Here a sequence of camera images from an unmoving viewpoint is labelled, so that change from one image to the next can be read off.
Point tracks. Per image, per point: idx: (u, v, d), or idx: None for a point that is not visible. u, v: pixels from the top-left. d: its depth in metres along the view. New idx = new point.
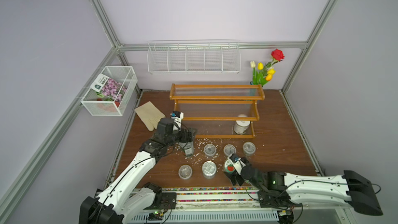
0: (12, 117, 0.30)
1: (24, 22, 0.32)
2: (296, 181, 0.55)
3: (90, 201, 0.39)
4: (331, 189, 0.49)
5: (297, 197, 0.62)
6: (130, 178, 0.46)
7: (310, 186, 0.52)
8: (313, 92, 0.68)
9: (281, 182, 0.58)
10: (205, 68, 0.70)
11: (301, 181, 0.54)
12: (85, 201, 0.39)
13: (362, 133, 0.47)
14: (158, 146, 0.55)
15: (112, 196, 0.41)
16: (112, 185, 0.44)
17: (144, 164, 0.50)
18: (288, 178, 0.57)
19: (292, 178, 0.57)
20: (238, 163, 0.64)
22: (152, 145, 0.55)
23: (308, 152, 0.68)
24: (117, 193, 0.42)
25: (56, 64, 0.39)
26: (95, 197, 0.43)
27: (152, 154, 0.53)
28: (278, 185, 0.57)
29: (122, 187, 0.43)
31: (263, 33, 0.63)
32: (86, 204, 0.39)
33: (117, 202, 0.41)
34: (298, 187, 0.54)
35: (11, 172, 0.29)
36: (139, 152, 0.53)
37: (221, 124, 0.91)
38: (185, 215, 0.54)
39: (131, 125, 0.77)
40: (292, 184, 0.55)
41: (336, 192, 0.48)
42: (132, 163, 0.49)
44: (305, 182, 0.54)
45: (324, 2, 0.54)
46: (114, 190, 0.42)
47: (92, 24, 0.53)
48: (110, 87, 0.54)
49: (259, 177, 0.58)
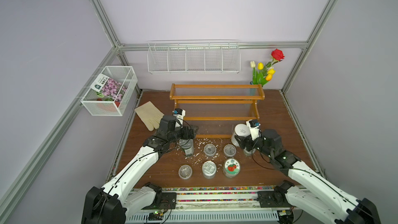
0: (13, 117, 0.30)
1: (23, 21, 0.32)
2: (306, 171, 0.53)
3: (96, 191, 0.40)
4: (333, 197, 0.45)
5: (293, 194, 0.62)
6: (134, 171, 0.46)
7: (315, 183, 0.50)
8: (314, 92, 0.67)
9: (291, 160, 0.58)
10: (205, 68, 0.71)
11: (309, 173, 0.52)
12: (90, 191, 0.40)
13: (361, 134, 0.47)
14: (161, 142, 0.56)
15: (116, 186, 0.42)
16: (116, 177, 0.44)
17: (147, 158, 0.51)
18: (299, 164, 0.56)
19: (304, 166, 0.55)
20: (255, 128, 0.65)
22: (155, 141, 0.57)
23: (307, 152, 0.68)
24: (122, 184, 0.43)
25: (56, 64, 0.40)
26: (99, 188, 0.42)
27: (155, 149, 0.54)
28: (286, 162, 0.57)
29: (126, 179, 0.44)
31: (263, 33, 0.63)
32: (91, 194, 0.39)
33: (122, 193, 0.42)
34: (303, 176, 0.52)
35: (11, 172, 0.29)
36: (143, 146, 0.54)
37: (221, 124, 0.91)
38: (185, 215, 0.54)
39: (131, 125, 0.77)
40: (299, 169, 0.54)
41: (336, 202, 0.44)
42: (136, 157, 0.50)
44: (312, 176, 0.51)
45: (324, 1, 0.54)
46: (118, 181, 0.43)
47: (92, 24, 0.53)
48: (110, 87, 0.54)
49: (272, 144, 0.62)
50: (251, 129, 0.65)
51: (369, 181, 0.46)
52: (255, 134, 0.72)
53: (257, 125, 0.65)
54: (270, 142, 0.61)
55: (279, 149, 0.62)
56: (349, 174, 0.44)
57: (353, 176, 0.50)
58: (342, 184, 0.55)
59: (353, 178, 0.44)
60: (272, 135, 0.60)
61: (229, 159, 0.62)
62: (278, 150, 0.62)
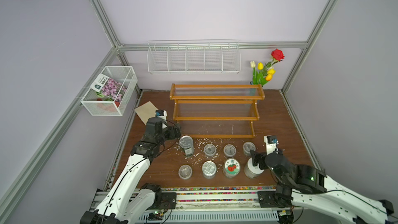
0: (13, 116, 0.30)
1: (23, 22, 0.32)
2: (339, 190, 0.48)
3: (90, 214, 0.38)
4: (371, 212, 0.46)
5: (301, 201, 0.62)
6: (126, 184, 0.45)
7: (349, 199, 0.47)
8: (314, 92, 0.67)
9: (317, 181, 0.49)
10: (205, 68, 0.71)
11: (343, 192, 0.48)
12: (84, 216, 0.38)
13: (361, 134, 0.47)
14: (151, 146, 0.54)
15: (112, 205, 0.40)
16: (109, 195, 0.42)
17: (138, 167, 0.49)
18: (328, 182, 0.49)
19: (332, 184, 0.49)
20: (271, 145, 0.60)
22: (143, 146, 0.54)
23: (307, 152, 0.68)
24: (116, 201, 0.41)
25: (56, 64, 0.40)
26: (93, 210, 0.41)
27: (144, 155, 0.52)
28: (315, 184, 0.49)
29: (119, 195, 0.42)
31: (262, 33, 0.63)
32: (86, 219, 0.37)
33: (119, 210, 0.41)
34: (338, 196, 0.48)
35: (11, 172, 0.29)
36: (131, 155, 0.51)
37: (221, 124, 0.91)
38: (185, 215, 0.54)
39: (131, 125, 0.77)
40: (331, 191, 0.48)
41: (374, 217, 0.45)
42: (126, 168, 0.48)
44: (346, 194, 0.48)
45: (325, 1, 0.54)
46: (112, 199, 0.41)
47: (92, 24, 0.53)
48: (110, 87, 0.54)
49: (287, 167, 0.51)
50: (268, 146, 0.74)
51: (369, 181, 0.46)
52: (271, 151, 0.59)
53: (274, 142, 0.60)
54: (281, 170, 0.53)
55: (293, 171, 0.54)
56: (349, 174, 0.44)
57: (353, 176, 0.44)
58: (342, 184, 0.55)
59: (353, 178, 0.44)
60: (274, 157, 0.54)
61: (229, 159, 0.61)
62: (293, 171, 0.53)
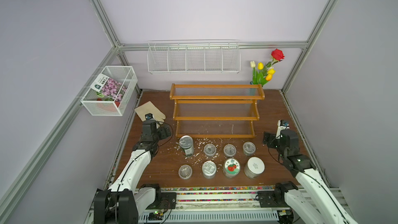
0: (13, 116, 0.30)
1: (23, 22, 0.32)
2: (316, 180, 0.51)
3: (103, 194, 0.41)
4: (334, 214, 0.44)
5: (292, 197, 0.62)
6: (134, 169, 0.49)
7: (321, 192, 0.48)
8: (314, 92, 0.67)
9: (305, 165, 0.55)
10: (205, 68, 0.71)
11: (318, 184, 0.50)
12: (97, 196, 0.40)
13: (361, 134, 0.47)
14: (150, 144, 0.60)
15: (123, 184, 0.44)
16: (119, 177, 0.46)
17: (142, 156, 0.54)
18: (311, 171, 0.53)
19: (316, 175, 0.52)
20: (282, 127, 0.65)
22: (143, 144, 0.60)
23: (308, 152, 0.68)
24: (127, 181, 0.45)
25: (56, 64, 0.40)
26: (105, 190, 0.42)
27: (146, 149, 0.57)
28: (300, 164, 0.55)
29: (129, 177, 0.46)
31: (262, 33, 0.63)
32: (100, 198, 0.40)
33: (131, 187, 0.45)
34: (311, 184, 0.51)
35: (10, 172, 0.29)
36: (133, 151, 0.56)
37: (221, 124, 0.91)
38: (185, 215, 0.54)
39: (131, 125, 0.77)
40: (308, 176, 0.52)
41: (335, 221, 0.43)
42: (131, 158, 0.53)
44: (321, 187, 0.49)
45: (324, 1, 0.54)
46: (123, 179, 0.45)
47: (92, 24, 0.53)
48: (110, 87, 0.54)
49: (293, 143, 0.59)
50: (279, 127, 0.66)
51: (369, 181, 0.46)
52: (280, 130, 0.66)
53: (285, 125, 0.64)
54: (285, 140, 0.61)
55: (295, 150, 0.60)
56: (349, 174, 0.44)
57: (353, 176, 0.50)
58: (342, 184, 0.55)
59: (353, 178, 0.44)
60: (291, 133, 0.60)
61: (229, 159, 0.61)
62: (294, 149, 0.60)
